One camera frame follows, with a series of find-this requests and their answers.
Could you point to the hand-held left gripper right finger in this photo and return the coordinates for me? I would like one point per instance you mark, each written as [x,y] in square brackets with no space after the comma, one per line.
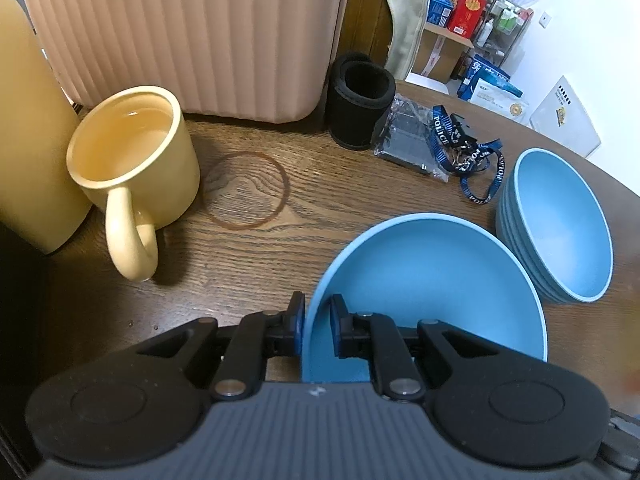
[337,327]

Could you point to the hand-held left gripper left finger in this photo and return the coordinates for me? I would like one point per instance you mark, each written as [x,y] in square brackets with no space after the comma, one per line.
[298,327]

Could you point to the blue ribbed bowl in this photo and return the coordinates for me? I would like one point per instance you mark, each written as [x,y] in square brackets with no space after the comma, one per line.
[560,220]
[425,280]

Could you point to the brown rubber band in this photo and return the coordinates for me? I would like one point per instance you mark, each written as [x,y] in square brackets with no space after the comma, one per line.
[248,153]

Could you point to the clear pouch with dark card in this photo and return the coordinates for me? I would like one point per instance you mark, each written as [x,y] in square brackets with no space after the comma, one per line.
[405,135]

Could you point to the yellow mug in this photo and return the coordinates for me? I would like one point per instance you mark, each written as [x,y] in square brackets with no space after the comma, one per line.
[150,175]

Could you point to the black cup sleeve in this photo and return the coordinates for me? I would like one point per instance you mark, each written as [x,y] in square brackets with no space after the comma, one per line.
[355,110]

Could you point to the white bag with gold emblem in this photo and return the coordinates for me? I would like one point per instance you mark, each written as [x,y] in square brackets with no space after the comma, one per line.
[515,107]

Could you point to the brown cardboard box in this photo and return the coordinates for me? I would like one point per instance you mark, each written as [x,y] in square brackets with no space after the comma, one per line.
[440,55]

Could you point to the blue and white package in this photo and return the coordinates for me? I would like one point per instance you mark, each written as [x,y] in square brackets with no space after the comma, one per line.
[487,77]

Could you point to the pink ribbed suitcase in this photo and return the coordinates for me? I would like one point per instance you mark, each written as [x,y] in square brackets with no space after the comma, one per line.
[190,35]

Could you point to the blue carton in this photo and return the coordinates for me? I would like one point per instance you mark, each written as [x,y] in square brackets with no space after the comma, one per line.
[440,7]

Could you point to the red gift box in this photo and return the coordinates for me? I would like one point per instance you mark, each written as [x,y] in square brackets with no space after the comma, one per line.
[467,7]

